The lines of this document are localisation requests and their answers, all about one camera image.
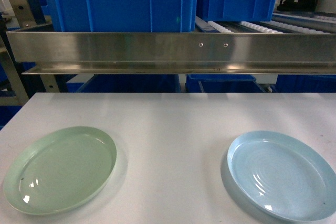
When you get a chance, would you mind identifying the lower shelf blue bin centre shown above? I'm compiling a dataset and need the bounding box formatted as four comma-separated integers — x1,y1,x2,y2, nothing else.
186,74,266,93

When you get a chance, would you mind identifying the green plate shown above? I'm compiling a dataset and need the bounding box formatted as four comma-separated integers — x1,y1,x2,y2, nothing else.
3,126,117,216

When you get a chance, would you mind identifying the large blue bin left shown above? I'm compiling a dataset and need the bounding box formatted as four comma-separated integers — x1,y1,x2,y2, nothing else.
47,0,196,33

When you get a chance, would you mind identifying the light blue plate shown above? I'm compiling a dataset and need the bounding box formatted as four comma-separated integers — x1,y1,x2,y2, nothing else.
226,131,335,222

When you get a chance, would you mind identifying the steel rack front rail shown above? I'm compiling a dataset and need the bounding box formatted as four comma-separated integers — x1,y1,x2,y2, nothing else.
7,31,335,74

